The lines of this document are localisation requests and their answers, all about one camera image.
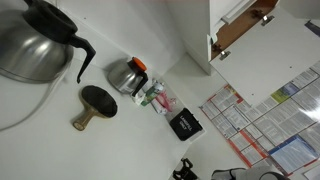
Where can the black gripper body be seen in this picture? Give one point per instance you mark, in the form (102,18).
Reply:
(185,175)

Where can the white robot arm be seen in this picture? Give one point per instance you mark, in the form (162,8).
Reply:
(253,174)

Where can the white open cabinet door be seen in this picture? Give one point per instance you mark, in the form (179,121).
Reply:
(266,60)

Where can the white cabinet drawer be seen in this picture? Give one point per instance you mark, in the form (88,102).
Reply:
(240,31)

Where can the black landfill waste bin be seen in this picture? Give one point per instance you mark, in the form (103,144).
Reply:
(185,125)

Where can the clear holder with pink packets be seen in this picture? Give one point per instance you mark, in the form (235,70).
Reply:
(164,104)

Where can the green labelled bottle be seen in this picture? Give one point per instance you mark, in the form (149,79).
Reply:
(151,95)

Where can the black table tennis paddle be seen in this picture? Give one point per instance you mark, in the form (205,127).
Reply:
(100,100)

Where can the steel carafe with orange lid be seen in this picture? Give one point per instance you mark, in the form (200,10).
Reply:
(121,78)

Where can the silver cabinet door hinge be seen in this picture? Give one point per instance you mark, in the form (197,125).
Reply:
(267,20)
(225,55)

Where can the white paper sheet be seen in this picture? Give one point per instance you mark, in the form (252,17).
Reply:
(313,173)

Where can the large steel kettle black lid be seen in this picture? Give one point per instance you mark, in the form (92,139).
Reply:
(30,50)

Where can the dark blue wall sign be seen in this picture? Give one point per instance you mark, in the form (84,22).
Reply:
(314,28)

